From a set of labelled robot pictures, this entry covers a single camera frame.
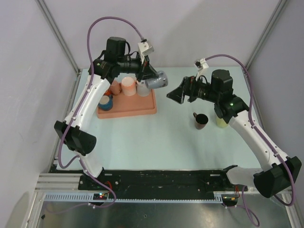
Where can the small pink mug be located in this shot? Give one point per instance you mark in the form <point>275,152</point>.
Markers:
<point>115,88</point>

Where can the white cable duct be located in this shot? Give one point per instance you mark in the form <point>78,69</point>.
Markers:
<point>99,197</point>

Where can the large peach mug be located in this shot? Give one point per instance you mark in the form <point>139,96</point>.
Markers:
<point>128,86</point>

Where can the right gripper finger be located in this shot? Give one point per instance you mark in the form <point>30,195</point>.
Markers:
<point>179,93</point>
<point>192,98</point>

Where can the salmon plastic tray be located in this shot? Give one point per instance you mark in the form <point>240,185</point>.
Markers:
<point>127,106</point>

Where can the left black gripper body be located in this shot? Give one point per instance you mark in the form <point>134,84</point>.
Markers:
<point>140,71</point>

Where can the right aluminium frame post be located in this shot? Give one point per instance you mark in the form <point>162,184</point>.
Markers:
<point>273,20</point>

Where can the aluminium front rail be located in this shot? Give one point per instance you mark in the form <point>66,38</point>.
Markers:
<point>59,183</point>

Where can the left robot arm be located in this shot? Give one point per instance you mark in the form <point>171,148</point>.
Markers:
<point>109,65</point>

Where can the brown mug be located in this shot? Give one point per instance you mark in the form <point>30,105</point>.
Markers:
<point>200,121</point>

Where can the dark blue mug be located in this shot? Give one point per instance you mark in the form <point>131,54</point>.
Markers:
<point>106,102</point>

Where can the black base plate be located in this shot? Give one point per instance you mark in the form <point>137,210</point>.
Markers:
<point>168,192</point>

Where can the grey blue mug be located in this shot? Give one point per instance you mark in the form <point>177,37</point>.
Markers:
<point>160,81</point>

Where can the clear glass mug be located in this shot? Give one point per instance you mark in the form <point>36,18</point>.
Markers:
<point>142,89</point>

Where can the aluminium frame post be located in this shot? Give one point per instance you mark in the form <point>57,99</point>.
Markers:
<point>57,34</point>
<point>273,20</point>

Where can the yellow faceted mug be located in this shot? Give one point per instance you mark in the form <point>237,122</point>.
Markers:
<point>220,122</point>

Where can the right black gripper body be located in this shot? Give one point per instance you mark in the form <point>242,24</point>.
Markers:
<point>199,90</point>

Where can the orange mug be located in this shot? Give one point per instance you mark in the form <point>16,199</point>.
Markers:
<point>108,93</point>

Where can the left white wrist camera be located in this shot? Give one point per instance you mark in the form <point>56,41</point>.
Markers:
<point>145,48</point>

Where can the left aluminium frame post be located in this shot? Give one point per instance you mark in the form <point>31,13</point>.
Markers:
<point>57,34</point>

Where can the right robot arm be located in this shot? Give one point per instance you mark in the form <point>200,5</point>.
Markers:
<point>278,171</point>

